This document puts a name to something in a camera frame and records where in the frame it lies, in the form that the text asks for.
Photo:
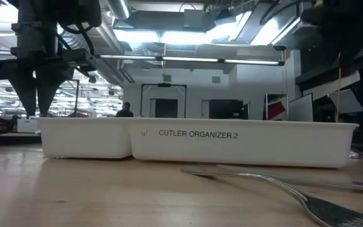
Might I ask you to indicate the linear ceiling light fixture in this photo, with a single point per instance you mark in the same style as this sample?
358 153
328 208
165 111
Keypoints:
251 61

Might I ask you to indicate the gray tilted panel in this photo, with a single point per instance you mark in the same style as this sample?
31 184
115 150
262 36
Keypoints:
347 101

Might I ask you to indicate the black cabinet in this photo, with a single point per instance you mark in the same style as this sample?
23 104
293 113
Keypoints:
225 109

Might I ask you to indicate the gray board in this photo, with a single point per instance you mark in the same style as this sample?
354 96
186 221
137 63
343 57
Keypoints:
301 108

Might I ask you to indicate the shiny round duct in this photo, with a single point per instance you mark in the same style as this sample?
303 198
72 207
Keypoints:
120 9

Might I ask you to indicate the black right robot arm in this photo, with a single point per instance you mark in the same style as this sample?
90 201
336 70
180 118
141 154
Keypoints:
351 25

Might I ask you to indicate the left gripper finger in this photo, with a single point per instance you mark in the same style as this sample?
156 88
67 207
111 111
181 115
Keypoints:
25 85
49 82

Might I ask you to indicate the white slanted beam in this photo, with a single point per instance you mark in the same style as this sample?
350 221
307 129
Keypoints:
332 83

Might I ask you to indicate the gray wall vent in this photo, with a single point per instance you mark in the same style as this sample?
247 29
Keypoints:
167 78
216 79

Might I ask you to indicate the red panel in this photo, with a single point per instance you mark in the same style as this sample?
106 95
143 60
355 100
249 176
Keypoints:
276 110

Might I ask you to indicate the small black ceiling camera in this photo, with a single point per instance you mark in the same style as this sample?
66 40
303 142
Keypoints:
279 48

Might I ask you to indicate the black metal frame stand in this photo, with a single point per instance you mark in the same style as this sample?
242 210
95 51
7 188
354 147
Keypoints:
77 101
164 84

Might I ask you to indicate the white cutlery organizer tray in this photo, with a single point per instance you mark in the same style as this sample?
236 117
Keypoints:
263 148

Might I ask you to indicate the silver spoon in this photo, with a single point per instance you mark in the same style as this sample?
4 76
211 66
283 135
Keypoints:
356 154

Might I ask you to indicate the white box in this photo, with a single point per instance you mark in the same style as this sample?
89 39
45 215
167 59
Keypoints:
27 125

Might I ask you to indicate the silver fork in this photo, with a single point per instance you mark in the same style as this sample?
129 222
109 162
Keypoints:
332 212

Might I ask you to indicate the black screen panel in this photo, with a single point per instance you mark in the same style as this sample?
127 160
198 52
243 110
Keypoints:
169 108

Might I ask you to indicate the gray ceiling box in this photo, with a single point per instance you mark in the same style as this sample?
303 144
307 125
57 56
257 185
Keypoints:
193 19

